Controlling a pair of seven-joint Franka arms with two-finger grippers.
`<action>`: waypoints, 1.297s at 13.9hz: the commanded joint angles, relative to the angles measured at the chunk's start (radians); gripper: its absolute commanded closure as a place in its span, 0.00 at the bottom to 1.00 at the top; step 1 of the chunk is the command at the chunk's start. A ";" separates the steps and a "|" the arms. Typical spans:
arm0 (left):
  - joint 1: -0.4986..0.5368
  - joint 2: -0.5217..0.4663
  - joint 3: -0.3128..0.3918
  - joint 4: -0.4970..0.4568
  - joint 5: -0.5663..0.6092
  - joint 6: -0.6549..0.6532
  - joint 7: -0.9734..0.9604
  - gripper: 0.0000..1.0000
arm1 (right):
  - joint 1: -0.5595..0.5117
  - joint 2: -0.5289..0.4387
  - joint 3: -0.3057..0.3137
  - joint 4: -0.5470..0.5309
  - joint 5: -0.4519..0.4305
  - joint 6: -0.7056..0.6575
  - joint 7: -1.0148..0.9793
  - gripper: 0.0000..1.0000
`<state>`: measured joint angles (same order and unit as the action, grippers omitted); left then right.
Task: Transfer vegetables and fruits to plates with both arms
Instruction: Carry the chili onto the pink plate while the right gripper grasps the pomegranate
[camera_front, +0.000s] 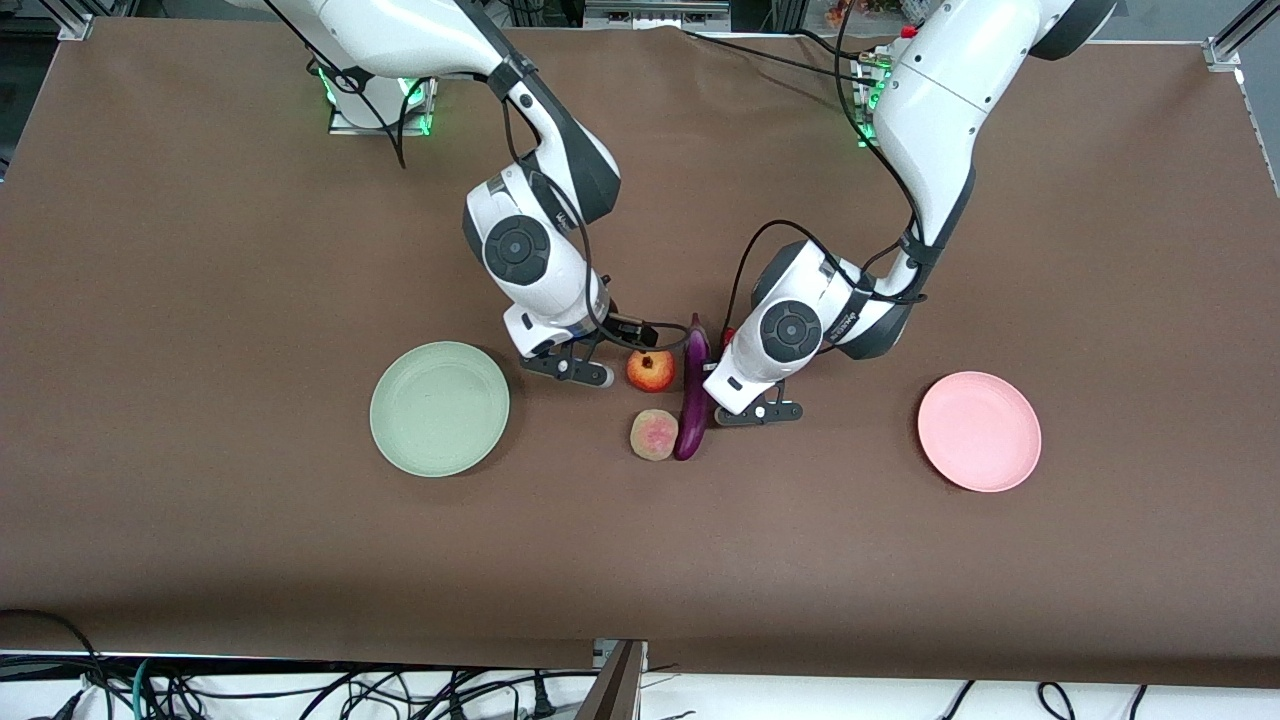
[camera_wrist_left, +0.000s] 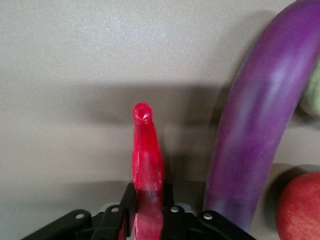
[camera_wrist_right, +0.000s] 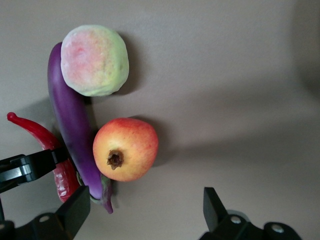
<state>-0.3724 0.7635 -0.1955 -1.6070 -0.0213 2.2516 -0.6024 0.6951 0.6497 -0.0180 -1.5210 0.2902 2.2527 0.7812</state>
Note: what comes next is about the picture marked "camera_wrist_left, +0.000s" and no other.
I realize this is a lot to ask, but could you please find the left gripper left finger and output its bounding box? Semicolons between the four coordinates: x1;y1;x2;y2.
91;182;138;240

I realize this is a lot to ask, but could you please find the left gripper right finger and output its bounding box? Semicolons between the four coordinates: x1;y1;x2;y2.
159;183;201;240

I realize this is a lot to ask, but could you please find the red chili pepper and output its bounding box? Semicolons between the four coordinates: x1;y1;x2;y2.
131;101;166;240

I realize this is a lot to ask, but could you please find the red apple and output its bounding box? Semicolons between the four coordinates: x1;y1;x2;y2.
274;171;320;240

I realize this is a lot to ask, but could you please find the long purple eggplant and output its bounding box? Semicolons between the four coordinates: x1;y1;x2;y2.
202;0;320;232

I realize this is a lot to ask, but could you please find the pink-green peach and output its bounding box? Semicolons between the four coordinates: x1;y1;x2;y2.
298;67;320;120

